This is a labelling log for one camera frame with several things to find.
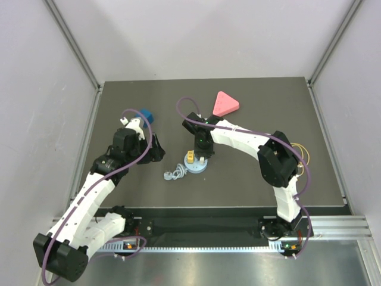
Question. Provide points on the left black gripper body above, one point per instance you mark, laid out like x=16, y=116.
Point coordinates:
x=149, y=157

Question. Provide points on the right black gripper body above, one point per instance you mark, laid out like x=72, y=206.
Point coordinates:
x=206, y=150

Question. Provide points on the yellow plug adapter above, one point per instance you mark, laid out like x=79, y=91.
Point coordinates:
x=190, y=157

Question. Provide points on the light blue round socket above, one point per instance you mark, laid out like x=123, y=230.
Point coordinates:
x=196, y=167

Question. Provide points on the blue cube plug adapter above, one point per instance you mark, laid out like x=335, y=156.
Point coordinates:
x=148, y=115

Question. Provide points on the pink triangular power strip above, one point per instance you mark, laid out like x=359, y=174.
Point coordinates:
x=224, y=104

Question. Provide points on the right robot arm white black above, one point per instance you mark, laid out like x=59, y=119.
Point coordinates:
x=278, y=163

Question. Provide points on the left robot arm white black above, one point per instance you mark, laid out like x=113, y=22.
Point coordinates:
x=70, y=244

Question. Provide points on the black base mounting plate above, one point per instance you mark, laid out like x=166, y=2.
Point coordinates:
x=159, y=225

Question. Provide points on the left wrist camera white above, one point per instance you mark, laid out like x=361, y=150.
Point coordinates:
x=135, y=124

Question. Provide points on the right aluminium frame post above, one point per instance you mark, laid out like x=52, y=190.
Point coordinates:
x=347, y=19

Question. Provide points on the aluminium frame post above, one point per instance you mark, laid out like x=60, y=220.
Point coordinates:
x=347, y=19
x=70, y=39

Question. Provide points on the left aluminium frame post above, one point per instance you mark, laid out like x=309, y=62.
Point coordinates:
x=70, y=39

